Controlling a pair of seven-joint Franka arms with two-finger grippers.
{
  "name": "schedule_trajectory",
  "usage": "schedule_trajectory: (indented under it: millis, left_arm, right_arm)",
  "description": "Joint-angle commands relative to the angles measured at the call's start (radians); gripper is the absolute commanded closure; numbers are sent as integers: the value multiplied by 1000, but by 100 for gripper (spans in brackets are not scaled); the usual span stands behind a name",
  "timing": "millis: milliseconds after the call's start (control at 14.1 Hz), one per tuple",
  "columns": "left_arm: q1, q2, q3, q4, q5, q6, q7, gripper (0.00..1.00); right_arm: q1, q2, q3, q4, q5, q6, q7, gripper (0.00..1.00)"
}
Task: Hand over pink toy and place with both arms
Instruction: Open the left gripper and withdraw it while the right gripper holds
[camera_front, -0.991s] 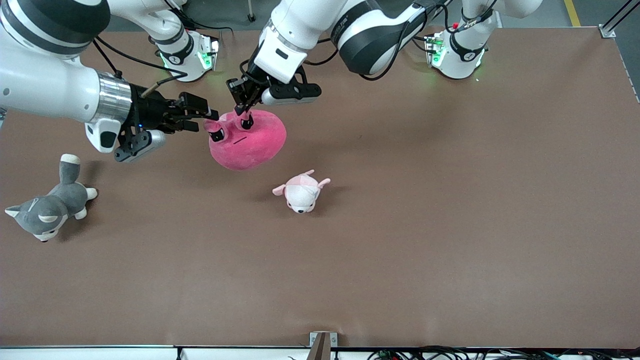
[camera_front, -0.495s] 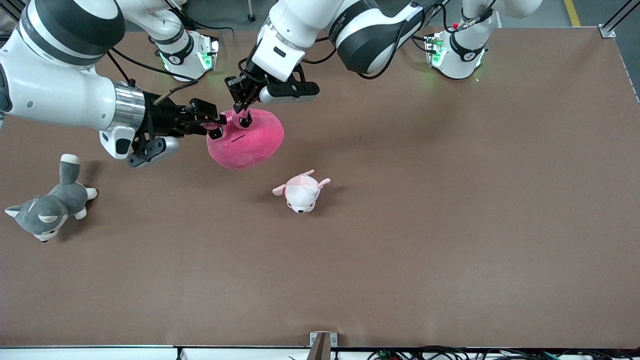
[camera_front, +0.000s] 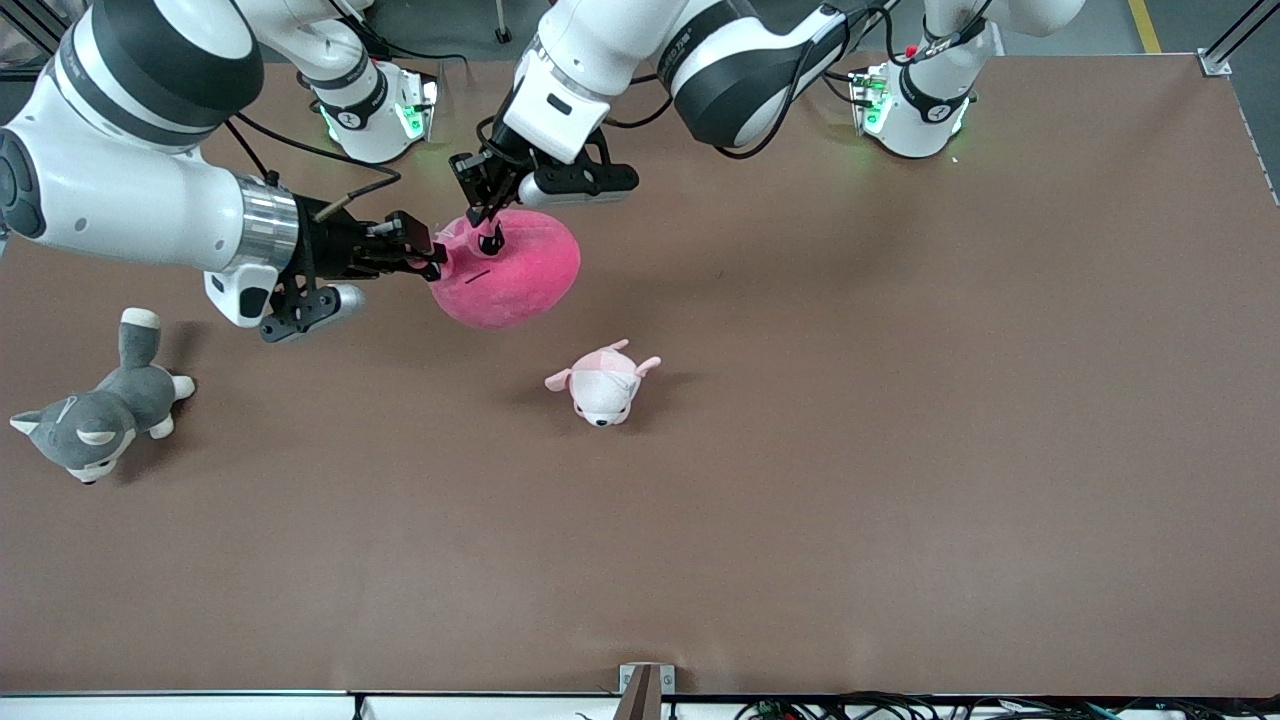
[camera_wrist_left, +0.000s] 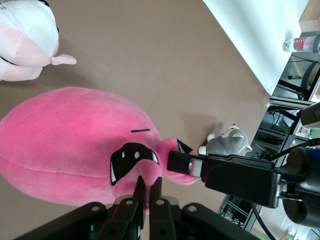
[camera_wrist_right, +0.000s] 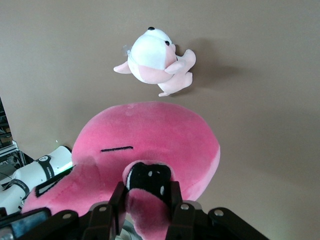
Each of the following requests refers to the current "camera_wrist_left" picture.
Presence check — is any light wooden desk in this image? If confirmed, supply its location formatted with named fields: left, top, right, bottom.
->
left=298, top=0, right=320, bottom=35

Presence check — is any black hanging cable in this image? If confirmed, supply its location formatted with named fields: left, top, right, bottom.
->
left=251, top=202, right=276, bottom=240

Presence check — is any clear bottle red label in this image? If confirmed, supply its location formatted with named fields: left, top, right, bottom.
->
left=282, top=34, right=320, bottom=54

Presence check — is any black metal rack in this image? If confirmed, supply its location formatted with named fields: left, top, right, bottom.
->
left=216, top=49, right=320, bottom=233

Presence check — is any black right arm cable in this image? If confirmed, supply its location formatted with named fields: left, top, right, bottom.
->
left=268, top=138, right=320, bottom=161

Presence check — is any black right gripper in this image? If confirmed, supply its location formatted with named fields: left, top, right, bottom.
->
left=166, top=150, right=285, bottom=209

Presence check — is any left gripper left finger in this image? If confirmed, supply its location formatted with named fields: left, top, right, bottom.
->
left=17, top=175, right=147, bottom=240

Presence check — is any bright pink plush toy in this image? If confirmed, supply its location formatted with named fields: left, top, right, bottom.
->
left=0, top=86, right=201, bottom=216

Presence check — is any brown table cover sheet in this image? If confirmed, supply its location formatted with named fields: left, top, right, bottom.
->
left=0, top=0, right=272, bottom=216

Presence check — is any grey white plush cat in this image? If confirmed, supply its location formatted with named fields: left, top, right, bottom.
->
left=198, top=123, right=253, bottom=156

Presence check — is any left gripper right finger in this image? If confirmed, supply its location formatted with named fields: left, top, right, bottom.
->
left=148, top=176, right=253, bottom=240

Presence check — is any pale pink white plush dog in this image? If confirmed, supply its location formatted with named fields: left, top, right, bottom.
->
left=0, top=0, right=78, bottom=82

